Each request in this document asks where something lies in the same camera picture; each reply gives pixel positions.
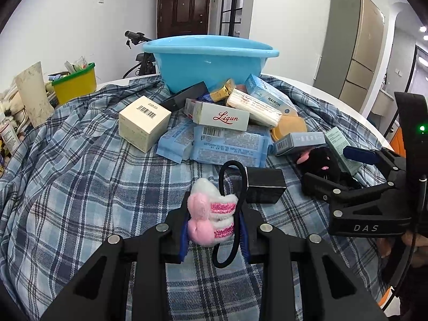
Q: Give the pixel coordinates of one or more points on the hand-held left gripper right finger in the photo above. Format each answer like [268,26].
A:
[245,244]

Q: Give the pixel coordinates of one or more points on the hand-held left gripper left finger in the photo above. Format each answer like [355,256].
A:
[183,247]

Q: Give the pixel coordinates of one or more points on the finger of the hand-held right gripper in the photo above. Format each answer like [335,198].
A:
[359,153]
[317,185]

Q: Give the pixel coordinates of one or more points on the black cat plush scrunchie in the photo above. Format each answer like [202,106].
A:
[322,162]

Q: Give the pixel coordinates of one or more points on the blue plastic basin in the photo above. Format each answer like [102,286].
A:
[207,63]

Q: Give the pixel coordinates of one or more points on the beige speckled container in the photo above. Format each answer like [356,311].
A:
[35,97]

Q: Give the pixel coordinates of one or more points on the person's right hand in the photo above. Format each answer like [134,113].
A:
[386,245]

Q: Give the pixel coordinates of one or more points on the mint green tall box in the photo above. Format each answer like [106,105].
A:
[339,140]

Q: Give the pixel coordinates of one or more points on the orange chair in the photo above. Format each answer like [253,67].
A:
[398,142]

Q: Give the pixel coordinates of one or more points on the grey-blue slim box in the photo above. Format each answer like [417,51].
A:
[297,142]

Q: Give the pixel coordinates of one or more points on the white cabinet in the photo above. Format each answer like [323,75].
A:
[381,107]

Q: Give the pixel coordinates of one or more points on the small black box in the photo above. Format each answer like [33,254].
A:
[264,184]

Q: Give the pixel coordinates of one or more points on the orange translucent soap case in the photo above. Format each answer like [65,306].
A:
[291,127]

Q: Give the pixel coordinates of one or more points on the light blue wipes pack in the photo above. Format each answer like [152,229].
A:
[230,147]
[175,143]

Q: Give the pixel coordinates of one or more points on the striped tissue pack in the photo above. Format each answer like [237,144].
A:
[254,108]

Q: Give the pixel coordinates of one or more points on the blue box tower print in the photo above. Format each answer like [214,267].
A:
[267,95]

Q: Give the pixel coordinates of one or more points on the gold refrigerator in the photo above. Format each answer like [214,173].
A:
[354,50]

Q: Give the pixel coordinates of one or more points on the blue plaid cloth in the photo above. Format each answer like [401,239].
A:
[83,190]

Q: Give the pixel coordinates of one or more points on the white box red script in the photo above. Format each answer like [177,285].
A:
[220,117]

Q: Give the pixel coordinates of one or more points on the cream cardboard box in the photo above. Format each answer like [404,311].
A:
[143,123]

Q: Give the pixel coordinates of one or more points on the gold foil packet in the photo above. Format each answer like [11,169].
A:
[223,90]

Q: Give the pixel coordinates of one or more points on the flat black box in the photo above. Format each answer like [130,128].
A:
[182,97]

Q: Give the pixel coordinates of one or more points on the yellow bin green rim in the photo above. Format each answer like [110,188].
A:
[75,87]

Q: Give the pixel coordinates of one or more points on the black framed glass door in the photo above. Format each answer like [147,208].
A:
[232,6]

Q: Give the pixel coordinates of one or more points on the white spray bottle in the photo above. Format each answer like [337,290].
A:
[9,135]

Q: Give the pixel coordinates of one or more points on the bundle of small packets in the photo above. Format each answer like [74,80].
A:
[75,66]

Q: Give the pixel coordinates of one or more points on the brown entrance door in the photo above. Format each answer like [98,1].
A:
[184,10]

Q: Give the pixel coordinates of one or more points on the beige plush toy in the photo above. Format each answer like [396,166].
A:
[5,107]

